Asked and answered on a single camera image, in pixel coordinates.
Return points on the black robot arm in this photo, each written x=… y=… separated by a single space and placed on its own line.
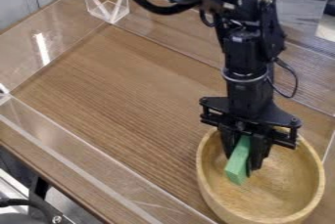
x=253 y=41

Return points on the brown wooden bowl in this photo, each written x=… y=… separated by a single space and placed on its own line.
x=281 y=194

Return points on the clear acrylic corner bracket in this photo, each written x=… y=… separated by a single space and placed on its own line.
x=107 y=10

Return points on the green rectangular block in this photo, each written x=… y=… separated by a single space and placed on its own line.
x=237 y=167

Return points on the black table leg bracket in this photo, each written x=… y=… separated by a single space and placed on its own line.
x=42 y=209

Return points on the clear acrylic front wall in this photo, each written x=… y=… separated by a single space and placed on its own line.
x=99 y=181

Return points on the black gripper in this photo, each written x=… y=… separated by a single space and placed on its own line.
x=249 y=113

